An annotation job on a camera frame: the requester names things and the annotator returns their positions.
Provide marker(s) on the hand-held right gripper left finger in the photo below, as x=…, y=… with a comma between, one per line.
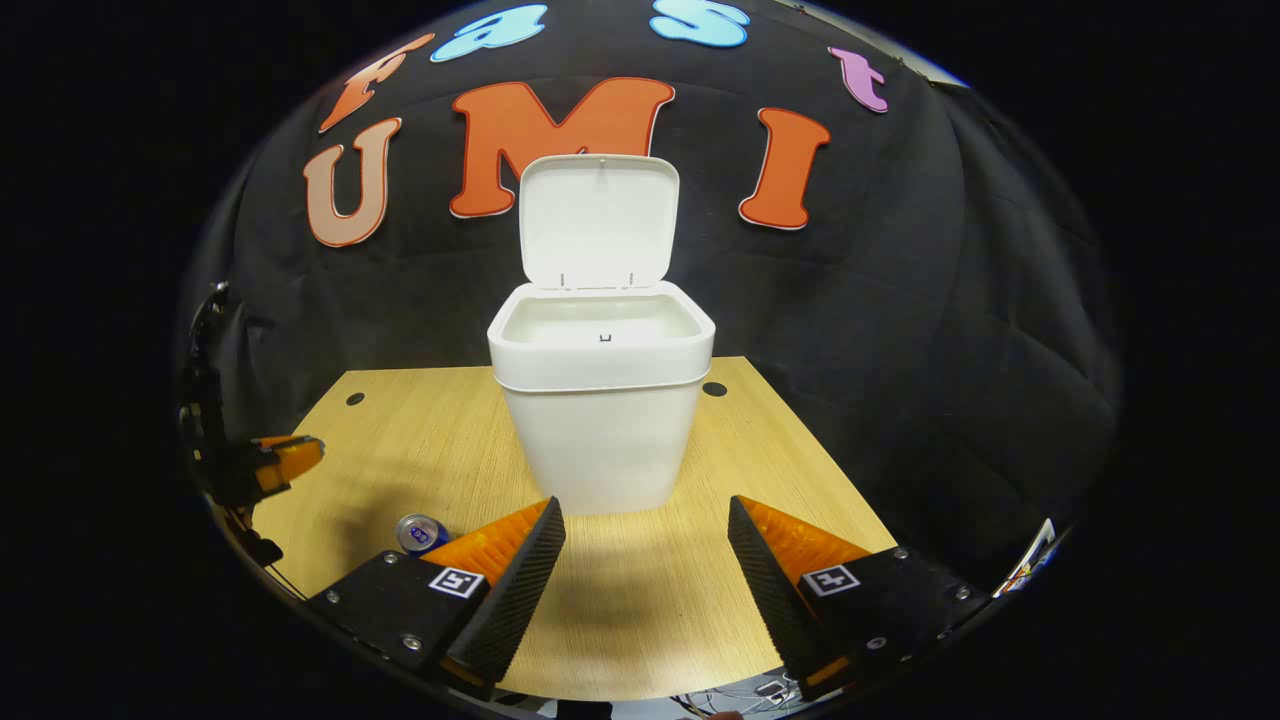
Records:
x=520, y=600

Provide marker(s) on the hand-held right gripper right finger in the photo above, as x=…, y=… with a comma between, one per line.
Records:
x=770, y=600

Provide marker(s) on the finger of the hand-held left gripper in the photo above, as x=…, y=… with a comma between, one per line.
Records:
x=290, y=458

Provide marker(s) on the blue pop can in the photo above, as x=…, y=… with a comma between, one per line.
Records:
x=420, y=533

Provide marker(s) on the white desktop garbage bin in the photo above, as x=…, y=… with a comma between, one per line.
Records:
x=600, y=440

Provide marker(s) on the wooden desktop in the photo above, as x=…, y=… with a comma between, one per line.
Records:
x=640, y=600

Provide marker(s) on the colourful printed sheet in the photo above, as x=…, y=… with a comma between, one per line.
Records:
x=1030, y=560

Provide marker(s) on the black backdrop cloth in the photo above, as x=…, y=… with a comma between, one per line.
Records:
x=900, y=350

